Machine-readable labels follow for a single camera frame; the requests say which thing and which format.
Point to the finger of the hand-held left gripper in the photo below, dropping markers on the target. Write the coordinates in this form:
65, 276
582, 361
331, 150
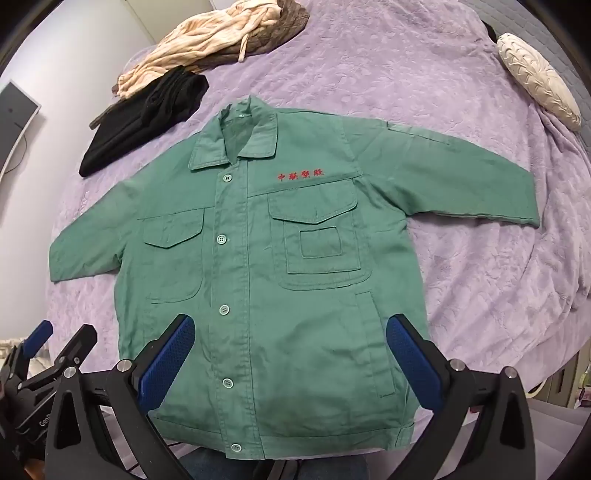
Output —
39, 337
74, 350

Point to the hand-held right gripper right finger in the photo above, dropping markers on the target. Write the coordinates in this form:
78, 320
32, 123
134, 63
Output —
411, 364

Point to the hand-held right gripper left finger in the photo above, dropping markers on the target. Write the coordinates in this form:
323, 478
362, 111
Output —
166, 364

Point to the green work jacket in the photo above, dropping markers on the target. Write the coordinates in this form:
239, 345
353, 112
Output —
277, 300

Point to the beige puffy jacket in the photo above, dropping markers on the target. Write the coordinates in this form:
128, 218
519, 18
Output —
7, 351

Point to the beige bedside furniture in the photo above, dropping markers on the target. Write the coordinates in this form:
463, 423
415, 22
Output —
570, 374

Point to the white-framed monitor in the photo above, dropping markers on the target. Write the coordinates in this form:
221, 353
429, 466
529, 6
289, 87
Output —
14, 120

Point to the brown cloth strip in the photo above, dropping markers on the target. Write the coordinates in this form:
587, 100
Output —
98, 121

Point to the black folded garment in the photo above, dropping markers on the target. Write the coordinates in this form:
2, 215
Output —
138, 120

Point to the purple embossed blanket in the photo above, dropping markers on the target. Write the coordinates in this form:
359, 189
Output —
415, 92

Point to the white textured pillow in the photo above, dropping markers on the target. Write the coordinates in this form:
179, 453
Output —
535, 78

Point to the beige striped garment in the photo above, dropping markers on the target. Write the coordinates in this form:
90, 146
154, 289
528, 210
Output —
194, 46

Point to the brown knit garment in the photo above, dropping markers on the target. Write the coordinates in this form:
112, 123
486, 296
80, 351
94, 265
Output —
277, 27

